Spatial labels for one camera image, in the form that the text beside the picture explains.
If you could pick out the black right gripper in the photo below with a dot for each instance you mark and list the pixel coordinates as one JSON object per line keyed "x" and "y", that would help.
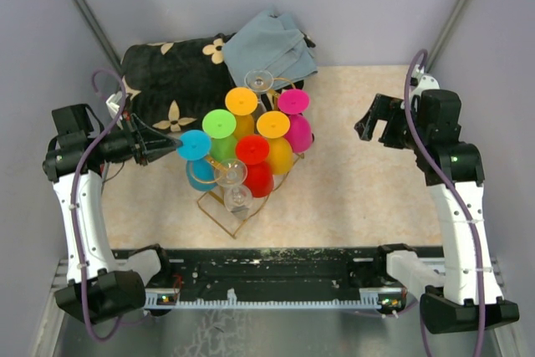
{"x": 382, "y": 108}

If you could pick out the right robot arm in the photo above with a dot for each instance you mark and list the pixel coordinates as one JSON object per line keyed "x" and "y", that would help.
{"x": 453, "y": 301}

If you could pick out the grey blue folded cloth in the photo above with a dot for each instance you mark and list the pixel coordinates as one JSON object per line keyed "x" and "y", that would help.
{"x": 272, "y": 42}

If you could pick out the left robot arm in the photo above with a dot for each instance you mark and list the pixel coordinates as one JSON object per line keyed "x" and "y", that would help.
{"x": 79, "y": 206}

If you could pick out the clear wine glass front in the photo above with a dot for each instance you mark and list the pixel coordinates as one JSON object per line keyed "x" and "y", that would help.
{"x": 238, "y": 201}

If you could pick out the magenta wine glass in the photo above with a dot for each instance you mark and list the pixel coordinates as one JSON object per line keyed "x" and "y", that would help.
{"x": 293, "y": 103}

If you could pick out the red wine glass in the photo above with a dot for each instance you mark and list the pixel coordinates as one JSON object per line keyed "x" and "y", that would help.
{"x": 253, "y": 151}

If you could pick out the clear wine glass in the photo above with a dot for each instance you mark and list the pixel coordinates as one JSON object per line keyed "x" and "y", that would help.
{"x": 259, "y": 82}
{"x": 238, "y": 201}
{"x": 230, "y": 173}

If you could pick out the orange yellow wine glass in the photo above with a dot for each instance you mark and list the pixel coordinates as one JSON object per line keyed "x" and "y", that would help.
{"x": 273, "y": 126}

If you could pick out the clear wine glass back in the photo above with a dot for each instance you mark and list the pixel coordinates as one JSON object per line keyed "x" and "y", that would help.
{"x": 259, "y": 82}

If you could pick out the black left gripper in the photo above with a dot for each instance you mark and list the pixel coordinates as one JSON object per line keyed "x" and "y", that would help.
{"x": 164, "y": 144}

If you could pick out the gold wire glass rack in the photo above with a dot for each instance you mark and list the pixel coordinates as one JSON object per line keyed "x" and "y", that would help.
{"x": 270, "y": 100}

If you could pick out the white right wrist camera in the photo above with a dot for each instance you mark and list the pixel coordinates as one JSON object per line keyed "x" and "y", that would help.
{"x": 420, "y": 80}

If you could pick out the clear wine glass middle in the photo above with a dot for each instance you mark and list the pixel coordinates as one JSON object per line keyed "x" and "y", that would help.
{"x": 230, "y": 173}

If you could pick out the green wine glass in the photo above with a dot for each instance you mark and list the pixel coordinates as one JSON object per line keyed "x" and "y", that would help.
{"x": 220, "y": 125}

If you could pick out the black cream flower blanket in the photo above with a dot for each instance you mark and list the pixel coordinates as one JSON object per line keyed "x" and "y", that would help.
{"x": 172, "y": 86}

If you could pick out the blue wine glass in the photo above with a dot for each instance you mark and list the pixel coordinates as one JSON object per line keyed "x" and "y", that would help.
{"x": 195, "y": 147}

